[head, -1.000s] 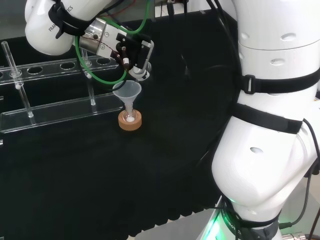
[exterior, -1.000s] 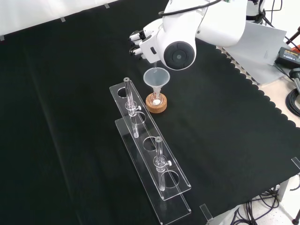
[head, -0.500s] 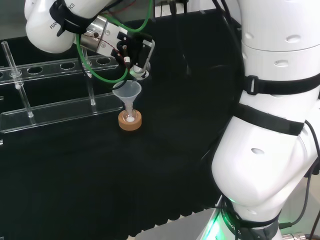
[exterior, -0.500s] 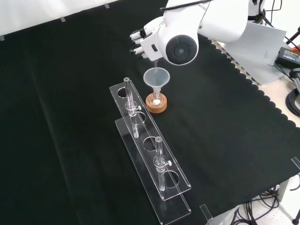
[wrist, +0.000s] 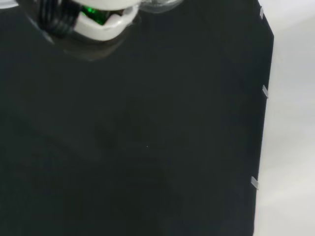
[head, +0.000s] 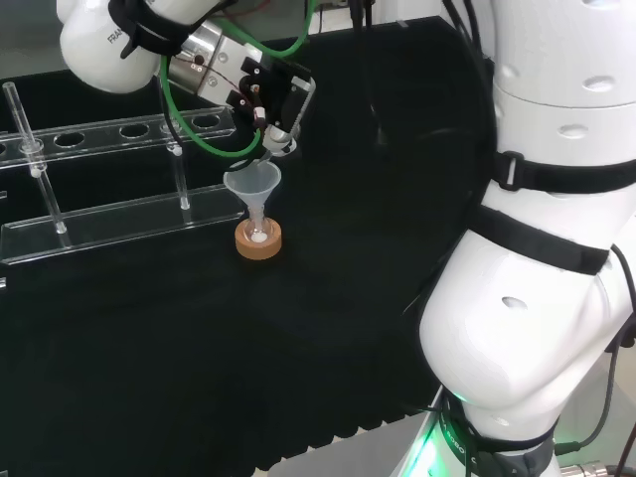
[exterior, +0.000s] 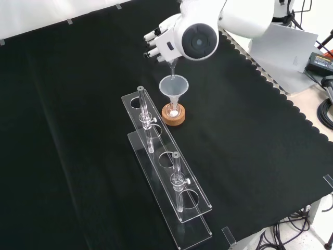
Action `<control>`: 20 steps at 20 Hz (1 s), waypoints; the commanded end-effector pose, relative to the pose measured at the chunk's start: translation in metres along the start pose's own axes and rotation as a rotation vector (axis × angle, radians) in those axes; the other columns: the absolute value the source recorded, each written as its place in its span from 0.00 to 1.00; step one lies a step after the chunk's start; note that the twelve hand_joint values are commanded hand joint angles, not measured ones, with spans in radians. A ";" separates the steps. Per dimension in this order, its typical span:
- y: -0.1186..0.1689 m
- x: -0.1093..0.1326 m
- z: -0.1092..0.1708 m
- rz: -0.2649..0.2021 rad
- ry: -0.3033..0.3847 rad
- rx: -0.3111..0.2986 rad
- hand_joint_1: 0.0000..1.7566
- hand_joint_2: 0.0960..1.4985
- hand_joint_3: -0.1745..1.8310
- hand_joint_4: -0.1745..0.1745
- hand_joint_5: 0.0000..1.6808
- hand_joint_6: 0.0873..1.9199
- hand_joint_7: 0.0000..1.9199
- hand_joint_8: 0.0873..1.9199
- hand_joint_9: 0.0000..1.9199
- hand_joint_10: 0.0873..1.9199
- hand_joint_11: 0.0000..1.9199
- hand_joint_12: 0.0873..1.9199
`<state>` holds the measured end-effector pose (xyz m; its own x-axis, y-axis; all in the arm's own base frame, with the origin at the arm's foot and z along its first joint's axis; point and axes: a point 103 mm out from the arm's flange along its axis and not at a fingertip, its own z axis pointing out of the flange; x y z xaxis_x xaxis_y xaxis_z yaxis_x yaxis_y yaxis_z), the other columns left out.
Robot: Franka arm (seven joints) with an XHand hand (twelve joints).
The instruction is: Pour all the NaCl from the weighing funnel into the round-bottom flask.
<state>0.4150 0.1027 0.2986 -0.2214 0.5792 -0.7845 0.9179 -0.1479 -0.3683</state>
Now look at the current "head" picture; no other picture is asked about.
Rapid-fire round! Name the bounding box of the translucent plastic funnel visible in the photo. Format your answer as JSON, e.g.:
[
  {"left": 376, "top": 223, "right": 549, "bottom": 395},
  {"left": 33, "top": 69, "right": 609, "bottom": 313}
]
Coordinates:
[{"left": 223, "top": 162, "right": 282, "bottom": 228}]

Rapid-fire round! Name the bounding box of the black bench cloth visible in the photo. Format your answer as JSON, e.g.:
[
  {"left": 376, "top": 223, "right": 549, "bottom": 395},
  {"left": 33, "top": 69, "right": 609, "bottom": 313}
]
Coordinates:
[{"left": 0, "top": 14, "right": 498, "bottom": 477}]

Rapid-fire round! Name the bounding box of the cork ring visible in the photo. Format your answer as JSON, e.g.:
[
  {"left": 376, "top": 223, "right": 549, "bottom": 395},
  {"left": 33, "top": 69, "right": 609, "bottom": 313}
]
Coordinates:
[{"left": 235, "top": 218, "right": 283, "bottom": 260}]

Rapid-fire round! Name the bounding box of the green cable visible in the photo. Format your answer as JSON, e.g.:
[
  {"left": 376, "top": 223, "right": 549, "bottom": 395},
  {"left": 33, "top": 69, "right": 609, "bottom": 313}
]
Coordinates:
[{"left": 158, "top": 0, "right": 320, "bottom": 160}]

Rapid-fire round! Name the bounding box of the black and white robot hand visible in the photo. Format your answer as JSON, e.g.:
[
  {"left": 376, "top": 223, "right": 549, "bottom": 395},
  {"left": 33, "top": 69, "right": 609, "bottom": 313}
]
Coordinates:
[{"left": 224, "top": 47, "right": 299, "bottom": 159}]

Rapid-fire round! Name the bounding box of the round-bottom glass flask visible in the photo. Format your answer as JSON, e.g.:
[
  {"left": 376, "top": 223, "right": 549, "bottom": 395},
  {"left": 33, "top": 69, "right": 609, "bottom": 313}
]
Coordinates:
[{"left": 242, "top": 208, "right": 274, "bottom": 245}]

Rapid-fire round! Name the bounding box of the clear acrylic funnel stand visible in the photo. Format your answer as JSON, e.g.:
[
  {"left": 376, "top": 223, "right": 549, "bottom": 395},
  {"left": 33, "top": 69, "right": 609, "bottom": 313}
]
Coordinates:
[{"left": 0, "top": 81, "right": 249, "bottom": 267}]

